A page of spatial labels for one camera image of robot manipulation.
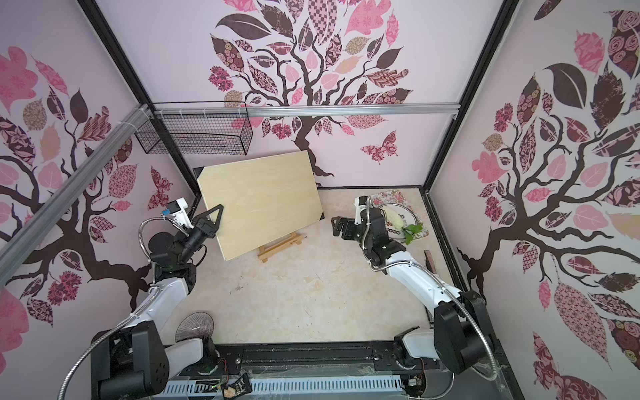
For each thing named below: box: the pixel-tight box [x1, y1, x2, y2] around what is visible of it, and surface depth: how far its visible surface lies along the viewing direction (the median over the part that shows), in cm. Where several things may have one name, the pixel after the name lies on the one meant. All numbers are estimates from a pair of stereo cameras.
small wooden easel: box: [257, 232, 304, 264], surface depth 97 cm
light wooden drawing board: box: [192, 150, 325, 262], surface depth 83 cm
